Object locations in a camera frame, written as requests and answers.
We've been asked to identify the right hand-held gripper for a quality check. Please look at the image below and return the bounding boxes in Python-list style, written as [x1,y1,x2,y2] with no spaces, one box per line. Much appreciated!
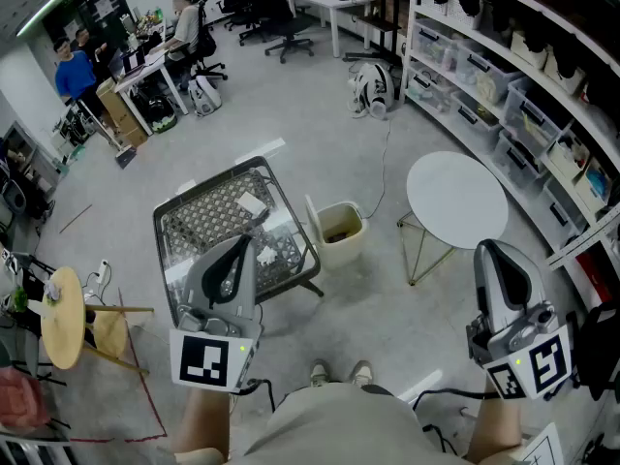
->
[466,239,578,401]

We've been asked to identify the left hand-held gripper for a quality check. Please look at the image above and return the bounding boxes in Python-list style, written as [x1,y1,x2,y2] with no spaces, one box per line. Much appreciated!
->
[169,233,265,391]

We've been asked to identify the white paper trash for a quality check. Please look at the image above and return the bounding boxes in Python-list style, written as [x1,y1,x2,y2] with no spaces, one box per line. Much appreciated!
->
[235,191,268,215]
[254,244,281,266]

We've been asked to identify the cream trash bin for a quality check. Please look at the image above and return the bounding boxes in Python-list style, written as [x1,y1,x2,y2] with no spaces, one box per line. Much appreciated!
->
[304,193,371,271]

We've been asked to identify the person's right forearm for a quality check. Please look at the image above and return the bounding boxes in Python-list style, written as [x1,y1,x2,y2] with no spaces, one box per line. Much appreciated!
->
[463,394,525,462]

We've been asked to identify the person's left forearm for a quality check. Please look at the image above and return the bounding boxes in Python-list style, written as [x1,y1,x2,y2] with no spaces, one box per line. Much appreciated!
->
[170,386,239,465]

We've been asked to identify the black glass top table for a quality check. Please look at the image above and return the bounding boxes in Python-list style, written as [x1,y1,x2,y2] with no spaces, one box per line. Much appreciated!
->
[152,155,326,329]

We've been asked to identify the red object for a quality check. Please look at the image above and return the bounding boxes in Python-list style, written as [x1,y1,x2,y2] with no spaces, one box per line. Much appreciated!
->
[574,251,615,305]

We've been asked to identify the white round table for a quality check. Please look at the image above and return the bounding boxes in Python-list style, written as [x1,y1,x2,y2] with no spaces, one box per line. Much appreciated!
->
[396,150,511,288]

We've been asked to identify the black bag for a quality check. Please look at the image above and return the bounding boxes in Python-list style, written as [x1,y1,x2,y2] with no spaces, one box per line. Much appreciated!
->
[577,299,620,402]

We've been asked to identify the small round wooden stool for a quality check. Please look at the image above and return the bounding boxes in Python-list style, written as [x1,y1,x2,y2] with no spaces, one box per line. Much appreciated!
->
[84,302,156,377]

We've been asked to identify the person's left shoe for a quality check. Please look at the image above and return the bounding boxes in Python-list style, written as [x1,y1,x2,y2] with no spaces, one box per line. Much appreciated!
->
[309,359,331,388]

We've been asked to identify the person's shoe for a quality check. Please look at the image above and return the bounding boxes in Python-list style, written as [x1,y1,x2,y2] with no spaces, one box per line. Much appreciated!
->
[309,359,331,388]
[348,359,375,388]

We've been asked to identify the dark notebook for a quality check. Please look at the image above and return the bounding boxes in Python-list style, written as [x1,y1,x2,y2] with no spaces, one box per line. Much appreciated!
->
[114,144,140,170]

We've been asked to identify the white printed sheet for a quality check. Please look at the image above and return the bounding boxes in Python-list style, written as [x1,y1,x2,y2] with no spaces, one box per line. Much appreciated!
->
[519,420,566,465]

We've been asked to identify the person's right shoe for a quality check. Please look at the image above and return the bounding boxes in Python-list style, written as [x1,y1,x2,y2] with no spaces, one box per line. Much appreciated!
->
[348,359,375,388]

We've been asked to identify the round wooden side table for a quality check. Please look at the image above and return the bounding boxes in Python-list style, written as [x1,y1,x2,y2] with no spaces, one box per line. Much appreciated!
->
[39,264,89,371]

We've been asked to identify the green bag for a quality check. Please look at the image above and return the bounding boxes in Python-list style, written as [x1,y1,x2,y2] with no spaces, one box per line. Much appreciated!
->
[147,95,179,134]

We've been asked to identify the person's beige clothing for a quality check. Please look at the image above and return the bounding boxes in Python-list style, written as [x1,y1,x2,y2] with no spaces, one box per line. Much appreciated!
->
[240,382,469,465]

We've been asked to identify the white backpack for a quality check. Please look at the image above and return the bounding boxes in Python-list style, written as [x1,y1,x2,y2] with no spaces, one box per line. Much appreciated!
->
[187,75,224,117]

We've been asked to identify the cardboard boxes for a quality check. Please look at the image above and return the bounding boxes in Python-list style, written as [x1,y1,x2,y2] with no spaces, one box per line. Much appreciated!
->
[95,77,150,150]

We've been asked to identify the row of clear storage bins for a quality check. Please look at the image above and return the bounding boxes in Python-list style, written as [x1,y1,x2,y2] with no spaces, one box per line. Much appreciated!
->
[405,16,590,239]

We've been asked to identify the white shelving unit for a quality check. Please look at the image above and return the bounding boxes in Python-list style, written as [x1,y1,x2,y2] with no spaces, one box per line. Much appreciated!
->
[400,0,620,280]

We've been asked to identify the pink cloth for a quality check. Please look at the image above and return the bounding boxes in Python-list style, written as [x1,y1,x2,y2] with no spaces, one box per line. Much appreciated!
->
[0,364,50,429]

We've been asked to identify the white and black backpack device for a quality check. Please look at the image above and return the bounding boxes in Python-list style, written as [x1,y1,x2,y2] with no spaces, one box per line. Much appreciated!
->
[345,61,396,120]

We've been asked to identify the black display stand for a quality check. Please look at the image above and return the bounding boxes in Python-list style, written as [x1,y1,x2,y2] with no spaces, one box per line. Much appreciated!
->
[342,0,404,63]

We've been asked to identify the long white desk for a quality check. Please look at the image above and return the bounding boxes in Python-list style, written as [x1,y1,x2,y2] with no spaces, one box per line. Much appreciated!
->
[284,0,377,58]

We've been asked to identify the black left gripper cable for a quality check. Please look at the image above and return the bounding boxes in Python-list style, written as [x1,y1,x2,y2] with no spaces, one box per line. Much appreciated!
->
[231,377,278,412]

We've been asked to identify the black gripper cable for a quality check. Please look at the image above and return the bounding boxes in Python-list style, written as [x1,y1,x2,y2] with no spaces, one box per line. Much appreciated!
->
[231,377,278,412]
[410,387,501,409]

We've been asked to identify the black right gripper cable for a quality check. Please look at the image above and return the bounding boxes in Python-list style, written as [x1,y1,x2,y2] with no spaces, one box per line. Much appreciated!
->
[410,387,501,409]

